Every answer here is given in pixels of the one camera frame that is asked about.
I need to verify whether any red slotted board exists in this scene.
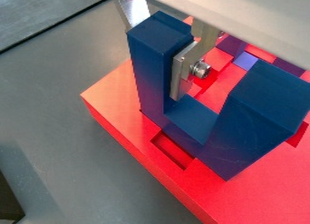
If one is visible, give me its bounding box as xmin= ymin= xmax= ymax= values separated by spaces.
xmin=82 ymin=46 xmax=310 ymax=224

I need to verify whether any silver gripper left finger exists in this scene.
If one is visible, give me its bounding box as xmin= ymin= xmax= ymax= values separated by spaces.
xmin=112 ymin=0 xmax=150 ymax=31

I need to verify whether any purple U-shaped block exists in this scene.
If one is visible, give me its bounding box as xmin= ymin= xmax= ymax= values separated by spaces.
xmin=217 ymin=35 xmax=305 ymax=77

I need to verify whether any blue U-shaped block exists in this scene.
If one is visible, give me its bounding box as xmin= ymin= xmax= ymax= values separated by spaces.
xmin=127 ymin=12 xmax=310 ymax=180

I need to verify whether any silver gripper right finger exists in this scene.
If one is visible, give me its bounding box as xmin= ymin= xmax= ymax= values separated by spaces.
xmin=170 ymin=18 xmax=221 ymax=101

